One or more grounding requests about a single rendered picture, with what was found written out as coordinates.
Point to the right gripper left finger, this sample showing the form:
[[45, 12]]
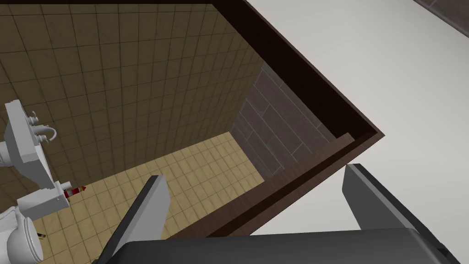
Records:
[[146, 216]]

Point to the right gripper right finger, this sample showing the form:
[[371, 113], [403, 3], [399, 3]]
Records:
[[373, 201]]

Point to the red toilet plunger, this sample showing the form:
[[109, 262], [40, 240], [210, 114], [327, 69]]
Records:
[[75, 191]]

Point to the white toilet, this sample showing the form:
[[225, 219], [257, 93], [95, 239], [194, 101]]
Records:
[[25, 223]]

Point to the white pedestal sink with faucet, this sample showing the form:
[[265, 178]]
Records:
[[25, 146]]

